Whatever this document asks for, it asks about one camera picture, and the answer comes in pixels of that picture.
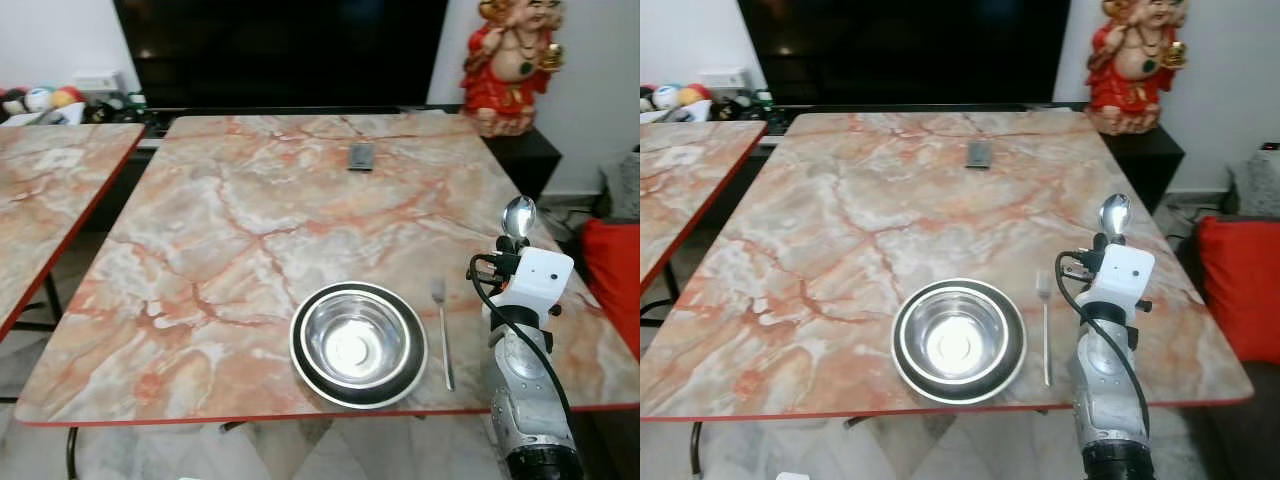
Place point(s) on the orange red plush toy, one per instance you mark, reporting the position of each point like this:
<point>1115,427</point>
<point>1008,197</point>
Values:
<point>694,95</point>
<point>68,97</point>

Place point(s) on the grey cushion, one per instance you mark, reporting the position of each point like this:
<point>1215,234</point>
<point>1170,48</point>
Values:
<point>624,185</point>
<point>1258,182</point>

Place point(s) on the small grey rectangular coaster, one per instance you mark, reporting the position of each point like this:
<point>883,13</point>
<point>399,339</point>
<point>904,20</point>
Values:
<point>361,157</point>
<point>979,154</point>

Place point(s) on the silver metal fork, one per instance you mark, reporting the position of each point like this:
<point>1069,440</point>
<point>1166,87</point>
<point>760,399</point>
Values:
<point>443,335</point>
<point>1045,330</point>

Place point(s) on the black metal table leg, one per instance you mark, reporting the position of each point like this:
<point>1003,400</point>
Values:
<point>695,448</point>
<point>50,298</point>
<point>655,308</point>
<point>72,452</point>

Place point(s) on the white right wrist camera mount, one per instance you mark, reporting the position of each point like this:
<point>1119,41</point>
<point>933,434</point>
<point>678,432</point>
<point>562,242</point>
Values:
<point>538,279</point>
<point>1122,275</point>

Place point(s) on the red laughing buddha statue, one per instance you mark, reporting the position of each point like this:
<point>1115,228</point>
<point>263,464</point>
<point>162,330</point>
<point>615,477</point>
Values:
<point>1135,70</point>
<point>510,70</point>

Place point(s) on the black television screen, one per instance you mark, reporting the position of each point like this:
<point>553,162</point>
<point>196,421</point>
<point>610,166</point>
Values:
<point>280,50</point>
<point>900,50</point>

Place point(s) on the red cushion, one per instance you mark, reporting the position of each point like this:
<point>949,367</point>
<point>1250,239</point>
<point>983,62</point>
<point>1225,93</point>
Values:
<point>1242,285</point>
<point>612,285</point>

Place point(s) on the white round plush toy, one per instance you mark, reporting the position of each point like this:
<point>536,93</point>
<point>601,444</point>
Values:
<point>665,96</point>
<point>38,98</point>

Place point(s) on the white box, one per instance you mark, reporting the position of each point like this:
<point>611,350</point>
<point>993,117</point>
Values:
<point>722,79</point>
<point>97,82</point>

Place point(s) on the silver metal spoon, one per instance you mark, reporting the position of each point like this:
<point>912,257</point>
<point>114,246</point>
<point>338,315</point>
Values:
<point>519,214</point>
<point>1115,212</point>

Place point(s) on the steel bowl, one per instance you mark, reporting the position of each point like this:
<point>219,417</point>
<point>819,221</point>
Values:
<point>357,342</point>
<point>956,340</point>

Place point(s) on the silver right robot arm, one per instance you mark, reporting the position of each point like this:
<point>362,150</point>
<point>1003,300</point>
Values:
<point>528,400</point>
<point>1110,400</point>

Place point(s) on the black round plate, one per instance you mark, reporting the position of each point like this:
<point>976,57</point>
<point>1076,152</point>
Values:
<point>300,378</point>
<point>1019,345</point>

